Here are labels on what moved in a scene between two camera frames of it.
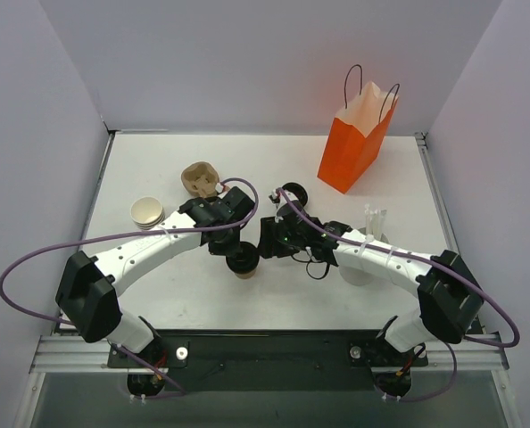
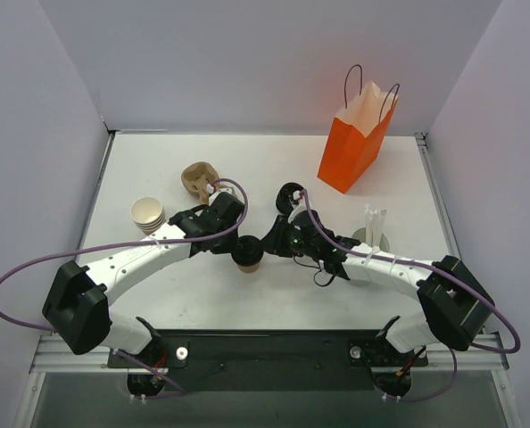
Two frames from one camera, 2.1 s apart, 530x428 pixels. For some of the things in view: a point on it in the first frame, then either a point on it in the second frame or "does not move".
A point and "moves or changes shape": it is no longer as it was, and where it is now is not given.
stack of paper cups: (146, 212) does not move
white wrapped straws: (374, 221) does not move
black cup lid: (242, 257) moves or changes shape
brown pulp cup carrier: (200, 179) does not move
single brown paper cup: (246, 275) moves or changes shape
